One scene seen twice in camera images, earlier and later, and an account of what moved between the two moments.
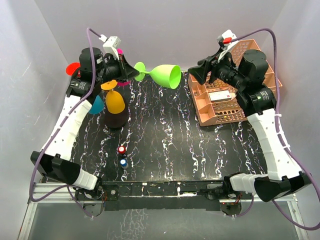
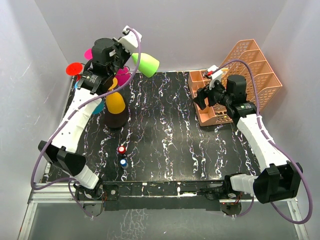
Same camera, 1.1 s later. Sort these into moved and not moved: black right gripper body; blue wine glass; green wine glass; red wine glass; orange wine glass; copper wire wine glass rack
Moved: green wine glass; black right gripper body
Not moved: red wine glass; copper wire wine glass rack; blue wine glass; orange wine glass
